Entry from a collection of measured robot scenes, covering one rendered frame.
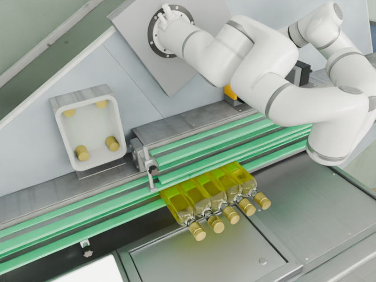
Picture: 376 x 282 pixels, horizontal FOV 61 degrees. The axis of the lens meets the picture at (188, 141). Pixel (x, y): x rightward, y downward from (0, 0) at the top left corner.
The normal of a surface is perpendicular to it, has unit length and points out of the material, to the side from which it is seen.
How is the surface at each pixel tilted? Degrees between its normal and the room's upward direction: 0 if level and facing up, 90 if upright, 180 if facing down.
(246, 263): 90
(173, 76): 3
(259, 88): 79
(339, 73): 112
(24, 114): 0
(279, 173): 90
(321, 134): 82
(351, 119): 27
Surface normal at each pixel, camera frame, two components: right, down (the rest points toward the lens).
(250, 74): -0.51, -0.15
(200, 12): 0.48, 0.51
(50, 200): -0.07, -0.82
